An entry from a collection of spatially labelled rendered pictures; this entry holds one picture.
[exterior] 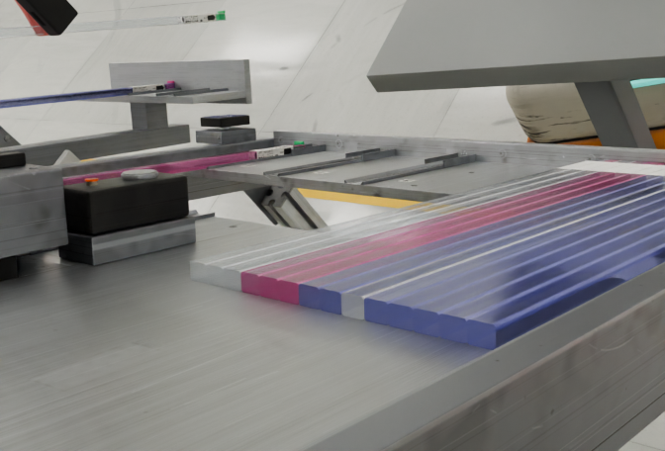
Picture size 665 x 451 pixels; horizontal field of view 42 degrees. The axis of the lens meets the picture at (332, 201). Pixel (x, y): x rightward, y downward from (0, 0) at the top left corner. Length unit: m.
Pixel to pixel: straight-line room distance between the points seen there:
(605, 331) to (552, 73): 0.88
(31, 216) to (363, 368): 0.26
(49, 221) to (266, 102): 2.10
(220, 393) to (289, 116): 2.20
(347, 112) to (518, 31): 1.14
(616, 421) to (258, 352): 0.15
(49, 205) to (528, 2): 0.93
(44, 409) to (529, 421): 0.17
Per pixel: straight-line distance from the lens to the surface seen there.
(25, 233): 0.54
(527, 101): 1.72
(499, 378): 0.31
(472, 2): 1.40
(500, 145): 0.95
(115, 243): 0.55
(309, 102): 2.51
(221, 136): 1.10
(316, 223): 1.26
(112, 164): 1.00
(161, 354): 0.38
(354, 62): 2.53
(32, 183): 0.54
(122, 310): 0.45
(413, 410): 0.28
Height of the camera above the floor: 1.37
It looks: 39 degrees down
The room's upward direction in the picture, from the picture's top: 39 degrees counter-clockwise
